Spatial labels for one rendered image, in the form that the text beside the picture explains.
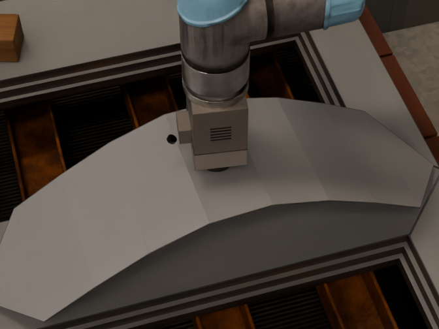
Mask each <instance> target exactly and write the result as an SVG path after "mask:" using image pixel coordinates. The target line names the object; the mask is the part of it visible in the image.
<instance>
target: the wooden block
mask: <svg viewBox="0 0 439 329"><path fill-rule="evenodd" d="M23 38H24V34H23V31H22V25H21V21H20V17H19V15H18V14H0V61H5V62H18V61H19V58H20V52H21V48H22V42H23Z"/></svg>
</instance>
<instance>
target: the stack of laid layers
mask: <svg viewBox="0 0 439 329"><path fill-rule="evenodd" d="M292 47H295V49H296V51H297V53H298V55H299V57H300V59H301V61H302V64H303V65H304V68H305V70H306V72H307V74H308V76H309V78H310V81H311V83H312V85H313V87H314V89H315V91H316V93H317V95H318V97H319V99H320V101H321V102H322V103H325V104H332V105H336V106H342V107H345V105H344V103H343V101H342V99H341V97H340V95H339V93H338V91H337V89H336V86H335V84H334V82H333V80H332V78H331V76H330V74H329V72H328V70H327V68H326V66H325V64H324V62H323V60H322V58H321V56H320V54H319V52H318V50H317V48H316V45H315V44H314V41H313V40H312V38H311V36H310V34H309V32H308V31H306V32H302V33H295V34H292V35H285V36H281V37H274V38H270V39H264V40H257V41H253V42H250V56H254V55H259V54H265V53H269V52H274V51H278V50H283V49H287V48H292ZM180 71H182V60H181V46H180V44H175V45H171V46H165V47H162V48H156V49H152V50H146V51H143V52H137V53H133V54H127V55H121V56H118V57H112V58H108V59H103V60H99V61H93V62H90V63H84V64H80V65H75V66H71V67H65V68H61V69H56V70H49V71H46V72H40V73H36V74H31V75H27V76H21V77H17V78H12V79H8V80H3V81H0V110H3V109H7V108H12V107H16V106H21V105H25V104H31V103H34V102H40V101H45V100H49V99H54V98H58V97H64V96H67V95H73V94H77V93H82V92H86V91H91V90H95V89H101V88H104V87H110V86H116V85H119V84H125V83H128V82H134V81H137V80H143V79H147V78H153V77H156V76H162V75H165V74H171V73H174V72H180ZM438 178H439V168H437V167H435V166H434V167H433V170H432V174H431V177H430V180H429V184H428V186H427V190H426V193H425V197H424V199H423V203H422V206H421V208H411V207H405V206H394V205H387V204H375V203H362V202H336V201H325V202H310V203H302V204H286V205H277V206H270V207H267V208H263V209H260V210H256V211H253V212H250V213H245V214H243V215H239V216H236V217H232V218H229V219H226V220H222V221H218V222H216V223H212V224H209V225H207V226H205V227H203V228H201V229H199V230H197V231H195V232H193V233H191V234H188V235H187V236H184V237H183V238H180V239H179V240H176V241H175V242H172V243H170V244H168V245H166V246H165V247H162V248H161V249H158V250H157V251H154V252H153V253H150V254H149V255H147V256H146V257H144V258H142V259H140V260H139V261H138V262H136V263H134V264H133V265H131V266H130V267H128V268H126V269H125V270H123V271H122V272H120V273H118V274H117V275H115V276H114V277H112V278H110V279H109V280H107V281H105V282H104V283H102V284H101V285H99V286H98V287H95V288H94V289H93V290H91V291H90V292H88V293H87V294H85V295H84V296H83V297H81V298H79V299H78V300H77V301H75V302H74V303H72V304H71V305H69V306H68V307H66V308H65V309H63V310H62V311H60V312H59V313H58V314H56V315H54V316H53V317H52V318H50V319H48V320H47V321H46V322H42V321H38V320H36V319H32V318H31V317H27V316H25V315H22V314H19V313H16V312H13V311H11V310H8V309H5V308H2V307H0V329H151V328H155V327H158V326H163V325H166V324H171V323H174V322H178V321H183V320H186V319H190V318H193V317H198V316H201V315H205V314H209V313H213V312H217V311H221V310H224V309H229V308H232V307H236V306H241V305H244V304H248V303H251V302H256V301H259V300H264V299H266V298H271V297H274V296H279V295H281V294H286V293H289V292H294V291H296V290H301V289H306V288H309V287H313V286H316V285H321V284H324V283H328V282H331V281H336V280H339V279H343V278H347V277H351V276H355V275H359V274H363V273H367V272H371V271H374V270H379V269H382V268H386V267H390V266H394V265H397V264H398V266H399V268H400V271H401V273H402V275H403V277H404V279H405V281H406V284H407V286H408V288H409V290H410V292H411V293H412V296H413V298H414V300H415V302H416V304H417V307H418V309H419V311H420V313H421V315H422V317H423V320H424V321H425V324H426V325H427V328H428V329H439V296H438V294H437V292H436V290H435V288H434V286H433V284H432V282H431V279H430V277H429V275H428V273H427V271H426V269H425V267H424V265H423V263H422V261H421V259H420V258H419V255H418V254H417V251H416V250H415V247H414V245H413V243H412V241H411V239H410V234H411V232H412V230H413V228H414V226H415V224H416V222H417V220H418V218H419V216H420V214H421V212H422V211H423V208H424V207H425V204H426V203H427V201H428V199H429V197H430V195H431V193H432V190H433V189H434V186H435V185H436V182H437V181H438Z"/></svg>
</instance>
